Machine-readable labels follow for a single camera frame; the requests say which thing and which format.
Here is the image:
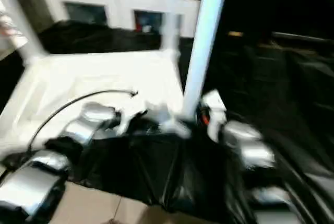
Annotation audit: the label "white plastic table top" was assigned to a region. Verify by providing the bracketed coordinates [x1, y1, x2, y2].
[0, 48, 194, 162]

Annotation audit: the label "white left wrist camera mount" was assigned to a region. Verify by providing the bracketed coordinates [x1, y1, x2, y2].
[116, 96, 157, 136]

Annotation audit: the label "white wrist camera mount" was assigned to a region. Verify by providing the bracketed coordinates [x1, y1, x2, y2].
[201, 89, 228, 143]
[116, 96, 157, 136]

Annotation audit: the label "black mat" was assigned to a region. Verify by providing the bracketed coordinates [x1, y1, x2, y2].
[0, 19, 334, 224]

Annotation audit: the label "long dark bar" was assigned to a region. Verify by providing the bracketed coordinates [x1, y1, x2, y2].
[270, 31, 334, 44]

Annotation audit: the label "grey curtain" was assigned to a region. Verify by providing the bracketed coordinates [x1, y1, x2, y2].
[4, 0, 54, 33]

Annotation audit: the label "white plastic table leg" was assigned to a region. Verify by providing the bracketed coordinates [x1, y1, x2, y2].
[182, 0, 232, 122]
[161, 0, 182, 54]
[0, 0, 49, 60]

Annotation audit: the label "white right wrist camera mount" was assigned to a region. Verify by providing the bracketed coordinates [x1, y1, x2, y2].
[201, 89, 228, 143]

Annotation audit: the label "red wire clothes hangers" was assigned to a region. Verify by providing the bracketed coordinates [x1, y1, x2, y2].
[0, 12, 28, 46]

